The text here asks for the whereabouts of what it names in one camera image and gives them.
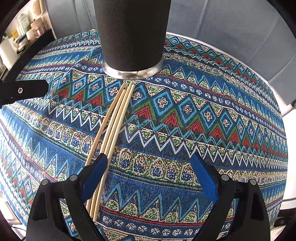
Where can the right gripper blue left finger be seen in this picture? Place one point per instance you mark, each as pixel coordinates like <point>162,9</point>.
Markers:
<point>90,177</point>

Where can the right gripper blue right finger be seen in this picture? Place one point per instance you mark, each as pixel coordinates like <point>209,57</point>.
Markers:
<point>207,176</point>

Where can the wooden chopstick pair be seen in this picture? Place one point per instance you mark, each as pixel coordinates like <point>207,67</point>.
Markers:
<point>119,121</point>
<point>105,150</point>
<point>113,120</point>
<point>104,122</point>

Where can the wooden chopstick center pair middle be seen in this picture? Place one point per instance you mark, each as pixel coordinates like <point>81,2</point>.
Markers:
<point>119,121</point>

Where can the wooden chopstick left pair right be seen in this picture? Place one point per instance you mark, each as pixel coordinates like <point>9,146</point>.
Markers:
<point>105,150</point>

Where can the blue patterned tablecloth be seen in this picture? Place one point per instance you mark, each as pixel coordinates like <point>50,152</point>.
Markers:
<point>201,101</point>

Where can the wooden chopstick center pair left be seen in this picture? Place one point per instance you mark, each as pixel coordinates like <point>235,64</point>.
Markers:
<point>113,120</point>

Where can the black mesh utensil holder cup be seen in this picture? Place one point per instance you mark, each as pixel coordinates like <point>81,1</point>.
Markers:
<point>132,36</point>

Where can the grey-blue upholstered sofa back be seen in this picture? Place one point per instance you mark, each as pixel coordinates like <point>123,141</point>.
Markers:
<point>261,34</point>

